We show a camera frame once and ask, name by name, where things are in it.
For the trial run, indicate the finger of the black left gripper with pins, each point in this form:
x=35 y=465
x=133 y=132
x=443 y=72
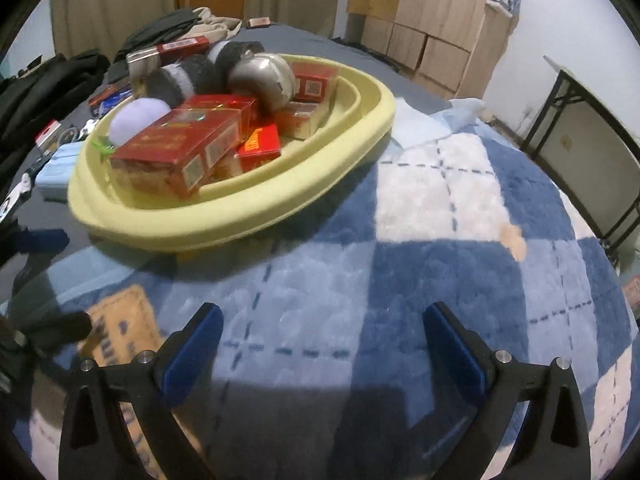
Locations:
x=23 y=241
x=43 y=338

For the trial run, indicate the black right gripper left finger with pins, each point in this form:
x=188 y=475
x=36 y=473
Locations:
x=95 y=442

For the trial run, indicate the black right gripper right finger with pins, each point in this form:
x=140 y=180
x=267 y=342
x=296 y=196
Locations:
x=553 y=441

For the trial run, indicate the lavender pompom keychain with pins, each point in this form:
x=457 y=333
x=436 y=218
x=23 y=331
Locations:
x=130 y=120

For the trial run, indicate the red silver cigarette box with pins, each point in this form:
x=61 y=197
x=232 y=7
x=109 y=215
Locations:
x=177 y=154

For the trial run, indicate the long red cigarette box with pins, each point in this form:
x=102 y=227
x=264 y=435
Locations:
x=143 y=62

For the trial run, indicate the small red box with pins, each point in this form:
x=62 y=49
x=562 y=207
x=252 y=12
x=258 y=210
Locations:
x=300 y=120

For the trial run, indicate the brown label patch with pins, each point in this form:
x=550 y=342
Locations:
x=123 y=325

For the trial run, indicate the blue white checkered rug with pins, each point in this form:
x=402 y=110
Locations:
x=324 y=370

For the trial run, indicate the grey rolled sock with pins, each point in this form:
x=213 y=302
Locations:
x=177 y=82

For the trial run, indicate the black folding table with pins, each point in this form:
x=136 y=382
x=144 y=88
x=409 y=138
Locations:
x=593 y=158

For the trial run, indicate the red foil box in tray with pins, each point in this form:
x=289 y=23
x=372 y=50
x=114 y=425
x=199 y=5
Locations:
x=314 y=82

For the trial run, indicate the yellow plastic tray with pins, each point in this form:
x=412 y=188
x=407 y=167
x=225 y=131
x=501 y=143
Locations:
x=362 y=113

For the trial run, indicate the wooden cabinet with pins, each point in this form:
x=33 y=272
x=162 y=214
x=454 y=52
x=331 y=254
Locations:
x=449 y=47

